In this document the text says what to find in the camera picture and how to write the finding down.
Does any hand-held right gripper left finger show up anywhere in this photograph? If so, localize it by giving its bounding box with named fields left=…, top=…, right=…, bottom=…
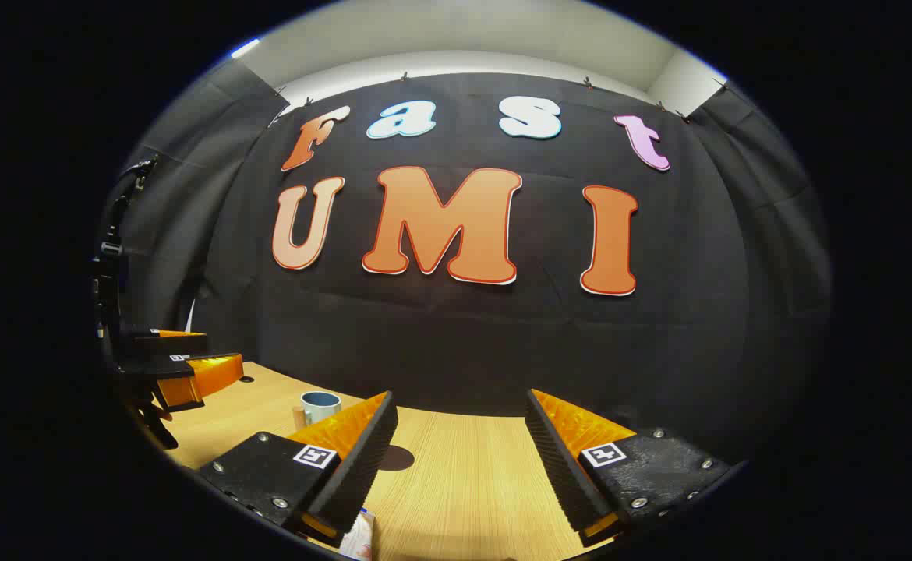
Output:
left=197, top=391, right=399, bottom=546

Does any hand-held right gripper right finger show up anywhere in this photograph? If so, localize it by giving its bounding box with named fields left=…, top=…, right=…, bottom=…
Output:
left=524, top=389, right=731, bottom=548

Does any white toothpaste tube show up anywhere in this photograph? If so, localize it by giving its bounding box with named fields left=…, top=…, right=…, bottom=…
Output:
left=339, top=510, right=376, bottom=560

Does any pale green cup wooden handle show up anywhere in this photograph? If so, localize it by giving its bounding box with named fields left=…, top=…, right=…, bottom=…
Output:
left=292, top=391, right=342, bottom=431

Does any light wooden desktop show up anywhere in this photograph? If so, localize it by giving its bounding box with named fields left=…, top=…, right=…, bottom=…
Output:
left=161, top=361, right=636, bottom=561

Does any black backdrop cloth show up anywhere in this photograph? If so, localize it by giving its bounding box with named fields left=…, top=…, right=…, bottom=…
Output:
left=105, top=58, right=835, bottom=460

